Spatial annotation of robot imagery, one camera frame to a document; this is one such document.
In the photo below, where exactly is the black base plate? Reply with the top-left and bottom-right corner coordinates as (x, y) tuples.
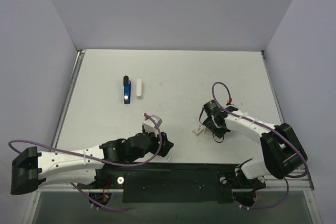
(78, 163), (266, 206)

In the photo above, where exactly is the white stapler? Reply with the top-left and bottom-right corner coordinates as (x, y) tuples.
(136, 79), (143, 99)

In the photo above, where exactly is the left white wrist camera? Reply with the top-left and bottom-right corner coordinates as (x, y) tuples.
(142, 115), (162, 135)

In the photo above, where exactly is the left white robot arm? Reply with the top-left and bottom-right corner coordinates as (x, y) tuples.
(10, 131), (174, 195)

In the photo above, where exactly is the staple box with label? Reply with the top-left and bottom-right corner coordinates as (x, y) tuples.
(192, 125), (205, 136)

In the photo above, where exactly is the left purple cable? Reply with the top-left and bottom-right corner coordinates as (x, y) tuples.
(8, 113), (163, 212)

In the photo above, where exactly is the white staple tray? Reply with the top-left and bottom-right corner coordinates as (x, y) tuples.
(204, 128), (213, 136)

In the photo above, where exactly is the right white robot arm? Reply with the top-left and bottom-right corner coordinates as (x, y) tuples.
(201, 100), (308, 187)

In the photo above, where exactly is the aluminium frame rail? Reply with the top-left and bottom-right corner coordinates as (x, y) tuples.
(51, 50), (86, 147)

